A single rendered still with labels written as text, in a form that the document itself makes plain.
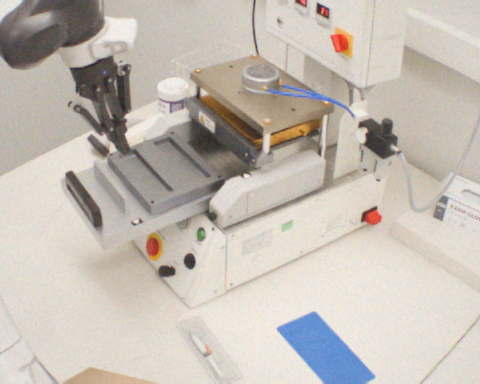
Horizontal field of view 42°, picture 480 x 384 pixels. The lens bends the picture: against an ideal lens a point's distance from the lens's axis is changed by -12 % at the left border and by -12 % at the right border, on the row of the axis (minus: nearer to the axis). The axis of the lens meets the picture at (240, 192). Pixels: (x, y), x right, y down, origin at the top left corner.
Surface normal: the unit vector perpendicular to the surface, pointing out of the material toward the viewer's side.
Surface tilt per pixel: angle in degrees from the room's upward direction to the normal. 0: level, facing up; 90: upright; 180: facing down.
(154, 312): 0
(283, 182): 90
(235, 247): 90
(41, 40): 94
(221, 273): 90
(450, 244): 0
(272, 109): 0
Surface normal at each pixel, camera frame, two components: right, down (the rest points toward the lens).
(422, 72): -0.72, 0.40
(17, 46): 0.04, 0.55
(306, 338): 0.04, -0.79
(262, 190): 0.57, 0.52
